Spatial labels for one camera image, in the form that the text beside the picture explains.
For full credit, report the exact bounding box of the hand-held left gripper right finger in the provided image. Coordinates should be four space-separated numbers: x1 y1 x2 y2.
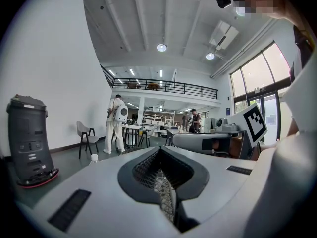
159 145 260 234

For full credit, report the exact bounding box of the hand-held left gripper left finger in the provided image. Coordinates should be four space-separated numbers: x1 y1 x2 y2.
14 145 183 238

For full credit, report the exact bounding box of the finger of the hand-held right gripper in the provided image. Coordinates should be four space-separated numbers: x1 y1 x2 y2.
172 132 233 156

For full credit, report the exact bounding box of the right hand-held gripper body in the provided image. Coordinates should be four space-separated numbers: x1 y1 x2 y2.
214 102 268 160

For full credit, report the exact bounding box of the dark grey cylindrical robot base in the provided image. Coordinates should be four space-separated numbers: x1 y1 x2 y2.
6 94 60 189

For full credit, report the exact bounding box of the person's right forearm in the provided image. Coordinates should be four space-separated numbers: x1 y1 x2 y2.
259 117 302 153

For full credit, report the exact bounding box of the white washing machine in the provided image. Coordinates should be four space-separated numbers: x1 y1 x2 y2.
215 118 228 133

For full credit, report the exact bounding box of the wooden storage shelf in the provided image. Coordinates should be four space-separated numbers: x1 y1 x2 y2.
143 110 176 133

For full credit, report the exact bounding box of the large window with glass doors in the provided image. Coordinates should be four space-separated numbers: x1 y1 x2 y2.
229 40 292 145

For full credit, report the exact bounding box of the white table with black legs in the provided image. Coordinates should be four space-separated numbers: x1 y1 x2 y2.
122 123 144 149

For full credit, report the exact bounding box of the grey chair with black legs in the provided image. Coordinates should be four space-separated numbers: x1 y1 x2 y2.
76 120 100 160

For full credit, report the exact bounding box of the black balcony railing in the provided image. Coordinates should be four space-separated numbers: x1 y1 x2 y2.
100 64 219 100

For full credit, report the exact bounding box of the white dome backpack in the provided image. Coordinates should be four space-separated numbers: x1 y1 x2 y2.
114 104 129 123

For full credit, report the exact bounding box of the person's dark shirt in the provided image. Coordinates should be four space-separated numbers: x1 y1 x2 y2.
289 24 313 83

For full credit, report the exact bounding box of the white ceiling air conditioner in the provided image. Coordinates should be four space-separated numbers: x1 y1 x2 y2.
209 20 240 51

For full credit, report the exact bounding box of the person's head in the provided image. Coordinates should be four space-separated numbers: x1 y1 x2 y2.
232 0 302 26

